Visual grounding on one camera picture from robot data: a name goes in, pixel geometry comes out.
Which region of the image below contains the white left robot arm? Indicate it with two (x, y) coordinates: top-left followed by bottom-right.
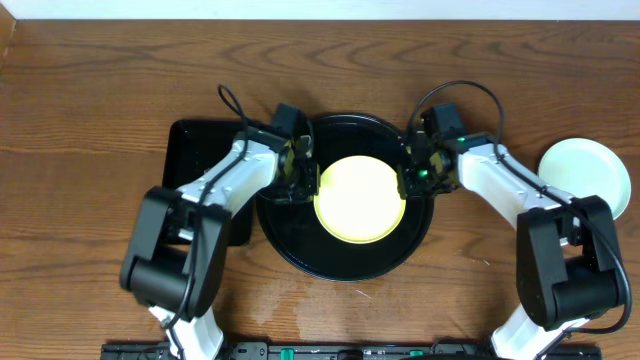
(120, 130), (319, 359)

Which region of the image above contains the mint plate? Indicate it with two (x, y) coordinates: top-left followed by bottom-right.
(537, 138), (632, 219)

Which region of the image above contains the black round tray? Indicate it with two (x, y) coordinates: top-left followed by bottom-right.
(256, 114), (434, 282)

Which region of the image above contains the yellow plate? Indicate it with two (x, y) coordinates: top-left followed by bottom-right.
(313, 155), (406, 245)

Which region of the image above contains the black rectangular tray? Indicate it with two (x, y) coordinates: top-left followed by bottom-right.
(162, 119), (277, 246)

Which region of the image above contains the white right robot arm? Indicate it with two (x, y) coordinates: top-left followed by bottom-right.
(399, 130), (632, 359)

